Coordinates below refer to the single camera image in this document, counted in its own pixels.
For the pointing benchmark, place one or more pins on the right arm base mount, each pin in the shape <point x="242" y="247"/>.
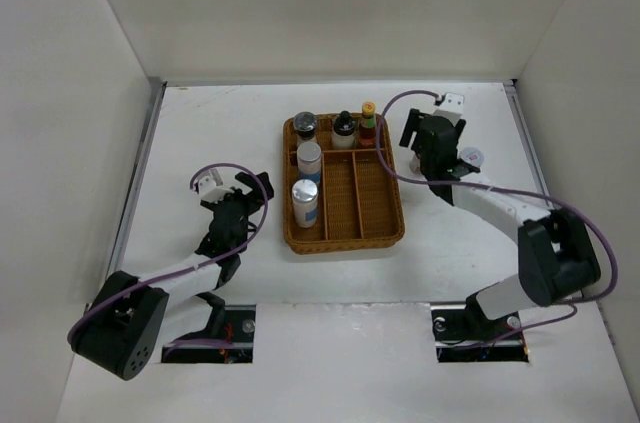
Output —
<point x="463" y="334"/>

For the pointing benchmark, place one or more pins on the tall jar blue label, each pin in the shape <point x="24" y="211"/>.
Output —
<point x="305" y="194"/>
<point x="309" y="161"/>

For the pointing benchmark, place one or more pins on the short sauce jar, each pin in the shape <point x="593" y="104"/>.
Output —
<point x="472" y="156"/>
<point x="415" y="164"/>

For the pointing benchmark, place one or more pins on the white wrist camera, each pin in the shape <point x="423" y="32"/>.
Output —
<point x="448" y="111"/>
<point x="210" y="186"/>

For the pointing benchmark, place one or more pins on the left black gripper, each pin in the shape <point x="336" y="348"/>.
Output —
<point x="252" y="201"/>

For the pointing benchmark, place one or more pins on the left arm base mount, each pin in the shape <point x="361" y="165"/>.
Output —
<point x="227" y="336"/>

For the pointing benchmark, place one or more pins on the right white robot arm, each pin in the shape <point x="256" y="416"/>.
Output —
<point x="555" y="257"/>

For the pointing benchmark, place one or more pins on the yellow cap sauce bottle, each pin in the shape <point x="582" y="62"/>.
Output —
<point x="367" y="125"/>

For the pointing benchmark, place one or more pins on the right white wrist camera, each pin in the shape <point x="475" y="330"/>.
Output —
<point x="448" y="111"/>

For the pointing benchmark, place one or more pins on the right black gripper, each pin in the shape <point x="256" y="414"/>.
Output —
<point x="414" y="122"/>

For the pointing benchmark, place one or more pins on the brown wicker divided basket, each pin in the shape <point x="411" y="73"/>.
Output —
<point x="359" y="204"/>

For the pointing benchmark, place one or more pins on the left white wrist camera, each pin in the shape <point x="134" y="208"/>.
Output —
<point x="210" y="186"/>

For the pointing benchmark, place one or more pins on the salt bottle black knob cap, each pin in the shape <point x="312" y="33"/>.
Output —
<point x="343" y="131"/>

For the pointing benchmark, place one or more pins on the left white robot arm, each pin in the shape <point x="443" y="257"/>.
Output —
<point x="123" y="325"/>

